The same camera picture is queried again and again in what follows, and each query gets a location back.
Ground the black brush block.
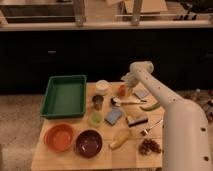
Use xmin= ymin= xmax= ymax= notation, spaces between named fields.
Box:
xmin=126 ymin=115 xmax=148 ymax=127

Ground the yellow banana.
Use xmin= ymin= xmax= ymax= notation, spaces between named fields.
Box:
xmin=109 ymin=129 xmax=130 ymax=150

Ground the black white ladle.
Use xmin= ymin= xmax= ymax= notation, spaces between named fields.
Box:
xmin=110 ymin=97 xmax=146 ymax=107

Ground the light green small cup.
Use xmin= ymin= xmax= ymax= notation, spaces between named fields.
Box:
xmin=89 ymin=112 xmax=103 ymax=128

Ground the dark purple bowl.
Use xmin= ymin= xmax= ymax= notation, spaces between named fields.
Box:
xmin=75 ymin=130 xmax=103 ymax=158

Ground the red orange apple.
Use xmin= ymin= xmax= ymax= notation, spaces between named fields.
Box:
xmin=118 ymin=84 xmax=126 ymax=97

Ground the green plastic tray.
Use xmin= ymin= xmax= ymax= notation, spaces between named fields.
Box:
xmin=41 ymin=75 xmax=87 ymax=119

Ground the white small bowl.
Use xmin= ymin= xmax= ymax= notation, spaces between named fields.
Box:
xmin=95 ymin=80 xmax=109 ymax=95

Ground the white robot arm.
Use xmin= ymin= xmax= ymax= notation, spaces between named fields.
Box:
xmin=122 ymin=61 xmax=213 ymax=171

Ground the wooden table board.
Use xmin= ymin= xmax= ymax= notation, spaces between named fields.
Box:
xmin=31 ymin=83 xmax=164 ymax=171

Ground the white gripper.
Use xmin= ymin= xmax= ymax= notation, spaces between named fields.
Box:
xmin=119 ymin=73 xmax=138 ymax=97

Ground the metal cup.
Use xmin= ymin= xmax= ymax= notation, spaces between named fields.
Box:
xmin=92 ymin=95 xmax=104 ymax=110

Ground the blue grey cloth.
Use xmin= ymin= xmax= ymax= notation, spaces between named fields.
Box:
xmin=134 ymin=89 xmax=149 ymax=100

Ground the blue sponge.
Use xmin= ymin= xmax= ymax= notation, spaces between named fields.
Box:
xmin=104 ymin=108 xmax=123 ymax=125

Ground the silver fork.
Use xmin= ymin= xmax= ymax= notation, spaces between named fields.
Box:
xmin=140 ymin=119 xmax=163 ymax=136

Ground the brown grape bunch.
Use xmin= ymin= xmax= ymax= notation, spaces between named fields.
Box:
xmin=138 ymin=139 xmax=161 ymax=155

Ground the orange bowl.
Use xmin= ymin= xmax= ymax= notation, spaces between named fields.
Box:
xmin=43 ymin=123 xmax=74 ymax=153

